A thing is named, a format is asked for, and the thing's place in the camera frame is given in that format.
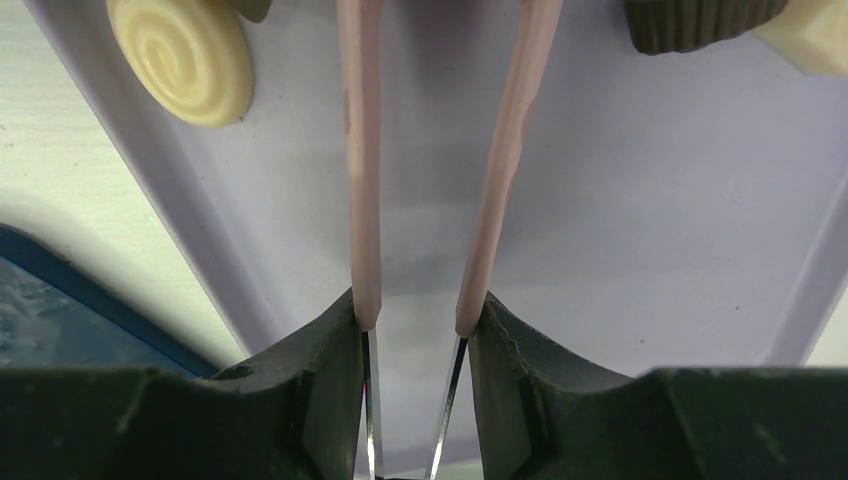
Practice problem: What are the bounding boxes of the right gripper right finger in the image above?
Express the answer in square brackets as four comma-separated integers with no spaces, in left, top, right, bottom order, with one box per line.
[469,296,847,479]

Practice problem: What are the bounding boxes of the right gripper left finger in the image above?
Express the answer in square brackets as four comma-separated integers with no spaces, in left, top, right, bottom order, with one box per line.
[1,293,363,479]

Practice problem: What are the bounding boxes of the pink tongs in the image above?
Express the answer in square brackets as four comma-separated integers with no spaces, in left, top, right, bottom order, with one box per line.
[336,1,563,479]

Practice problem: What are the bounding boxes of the purple chocolate tray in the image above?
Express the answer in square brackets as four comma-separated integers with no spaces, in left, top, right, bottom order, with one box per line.
[29,1,847,474]

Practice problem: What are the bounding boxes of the white oval swirl chocolate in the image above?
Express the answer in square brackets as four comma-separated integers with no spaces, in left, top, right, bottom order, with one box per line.
[106,1,255,128]

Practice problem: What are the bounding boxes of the dark cup chocolate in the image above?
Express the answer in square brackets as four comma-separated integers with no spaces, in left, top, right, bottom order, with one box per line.
[622,0,788,56]

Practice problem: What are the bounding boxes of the white square ridged chocolate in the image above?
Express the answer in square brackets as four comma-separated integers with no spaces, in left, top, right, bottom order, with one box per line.
[753,0,847,77]

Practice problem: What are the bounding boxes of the blue tin lid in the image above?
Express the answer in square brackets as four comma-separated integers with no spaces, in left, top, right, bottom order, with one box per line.
[1,225,219,377]

